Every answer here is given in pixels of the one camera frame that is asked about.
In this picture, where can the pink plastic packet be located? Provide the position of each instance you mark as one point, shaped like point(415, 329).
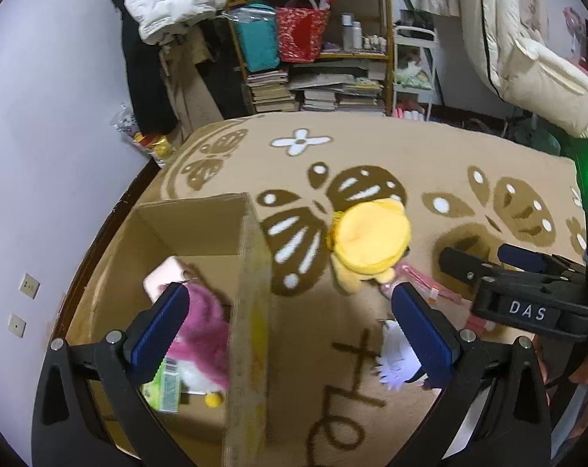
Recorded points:
point(420, 284)

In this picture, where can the plastic bag with yellow items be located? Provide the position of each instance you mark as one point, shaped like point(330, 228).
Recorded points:
point(157, 146)

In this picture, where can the short white bottle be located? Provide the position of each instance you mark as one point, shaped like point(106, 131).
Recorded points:
point(358, 36)

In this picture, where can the narrow stack of books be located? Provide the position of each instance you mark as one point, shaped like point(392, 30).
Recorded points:
point(269, 92)

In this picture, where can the green tissue pack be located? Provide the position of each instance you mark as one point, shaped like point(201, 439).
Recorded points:
point(170, 389)

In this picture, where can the person's right hand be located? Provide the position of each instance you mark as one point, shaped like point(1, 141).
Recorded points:
point(581, 372)

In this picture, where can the wide stack of books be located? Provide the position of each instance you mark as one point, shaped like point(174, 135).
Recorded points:
point(338, 95)

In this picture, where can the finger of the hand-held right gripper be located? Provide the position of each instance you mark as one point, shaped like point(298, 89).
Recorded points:
point(518, 255)
point(464, 265)

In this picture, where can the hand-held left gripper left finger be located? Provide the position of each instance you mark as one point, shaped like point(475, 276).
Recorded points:
point(162, 331)

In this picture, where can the cream duvet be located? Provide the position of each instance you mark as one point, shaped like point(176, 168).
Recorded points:
point(532, 58)

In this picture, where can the red patterned bag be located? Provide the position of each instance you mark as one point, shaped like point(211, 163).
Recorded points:
point(299, 34)

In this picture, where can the black hanging coat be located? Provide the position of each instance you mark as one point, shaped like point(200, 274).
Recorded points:
point(143, 82)

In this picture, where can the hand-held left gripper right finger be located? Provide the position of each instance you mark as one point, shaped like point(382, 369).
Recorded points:
point(423, 335)

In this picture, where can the white-haired purple doll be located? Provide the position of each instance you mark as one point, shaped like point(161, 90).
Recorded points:
point(396, 365)

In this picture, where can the row of small bottles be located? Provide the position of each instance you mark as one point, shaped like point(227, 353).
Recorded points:
point(374, 44)

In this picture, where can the pink wall sticker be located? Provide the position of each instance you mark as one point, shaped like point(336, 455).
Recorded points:
point(574, 29)

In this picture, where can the teal bag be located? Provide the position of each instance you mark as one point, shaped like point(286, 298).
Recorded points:
point(257, 44)

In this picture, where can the beige hanging garment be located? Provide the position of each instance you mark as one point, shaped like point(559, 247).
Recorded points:
point(192, 97)

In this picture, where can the beige butterfly printed blanket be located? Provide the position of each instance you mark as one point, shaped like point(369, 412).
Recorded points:
point(420, 165)

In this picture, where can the pink fluffy plush toy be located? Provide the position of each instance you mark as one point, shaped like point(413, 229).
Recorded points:
point(206, 321)

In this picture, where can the white wall socket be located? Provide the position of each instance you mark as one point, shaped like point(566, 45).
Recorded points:
point(17, 325)
point(30, 285)

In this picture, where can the white trolley cart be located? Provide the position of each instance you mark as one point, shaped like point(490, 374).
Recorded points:
point(411, 34)

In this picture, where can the tall white bottle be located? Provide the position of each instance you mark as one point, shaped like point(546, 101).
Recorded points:
point(347, 34)

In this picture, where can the pale green bag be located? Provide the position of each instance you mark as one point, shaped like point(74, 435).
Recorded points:
point(552, 141)

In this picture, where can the wooden shelf rack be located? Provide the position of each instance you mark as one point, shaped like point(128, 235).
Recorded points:
point(385, 34)

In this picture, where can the brown cardboard box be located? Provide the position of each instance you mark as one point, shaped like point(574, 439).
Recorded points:
point(248, 326)

